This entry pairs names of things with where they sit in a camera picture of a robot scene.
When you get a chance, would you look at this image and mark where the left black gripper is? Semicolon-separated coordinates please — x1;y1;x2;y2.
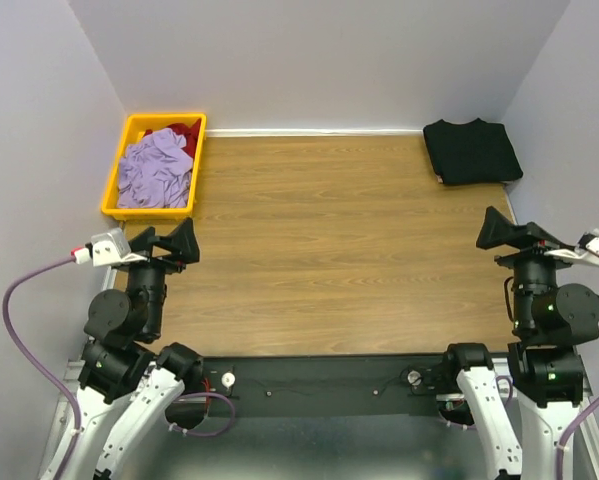
123;216;201;337

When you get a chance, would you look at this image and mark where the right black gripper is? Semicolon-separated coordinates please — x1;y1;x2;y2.
476;203;585;331

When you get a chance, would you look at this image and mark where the black t shirt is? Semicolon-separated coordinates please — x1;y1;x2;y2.
423;118;523;186

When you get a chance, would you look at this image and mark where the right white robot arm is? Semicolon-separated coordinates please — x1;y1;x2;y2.
438;206;599;479

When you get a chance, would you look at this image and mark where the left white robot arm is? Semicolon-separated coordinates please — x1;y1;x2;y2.
43;219;203;479

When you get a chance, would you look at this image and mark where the lavender t shirt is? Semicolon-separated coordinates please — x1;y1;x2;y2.
116;127;194;209

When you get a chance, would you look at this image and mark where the red t shirt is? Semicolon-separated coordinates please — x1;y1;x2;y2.
165;120;201;176

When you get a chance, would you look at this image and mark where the yellow plastic bin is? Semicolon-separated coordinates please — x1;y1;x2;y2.
101;112;207;221

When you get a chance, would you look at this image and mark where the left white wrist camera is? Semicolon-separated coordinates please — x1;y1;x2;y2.
71;228;148;267

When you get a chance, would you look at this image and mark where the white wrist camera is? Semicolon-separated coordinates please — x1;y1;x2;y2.
71;228;148;267
545;229;599;268

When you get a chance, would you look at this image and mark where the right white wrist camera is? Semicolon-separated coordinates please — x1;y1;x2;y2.
545;229;599;268

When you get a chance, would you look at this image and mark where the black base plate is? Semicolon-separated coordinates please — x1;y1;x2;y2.
204;353;458;420

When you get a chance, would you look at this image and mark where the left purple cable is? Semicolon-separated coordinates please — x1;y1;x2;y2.
2;254;238;480

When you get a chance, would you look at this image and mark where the purple cable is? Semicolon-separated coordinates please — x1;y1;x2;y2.
446;247;599;480
2;254;238;480

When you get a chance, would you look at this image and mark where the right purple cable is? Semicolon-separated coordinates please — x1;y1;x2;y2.
446;247;599;480

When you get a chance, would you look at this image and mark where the aluminium frame rail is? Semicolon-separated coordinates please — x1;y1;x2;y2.
43;274;595;474

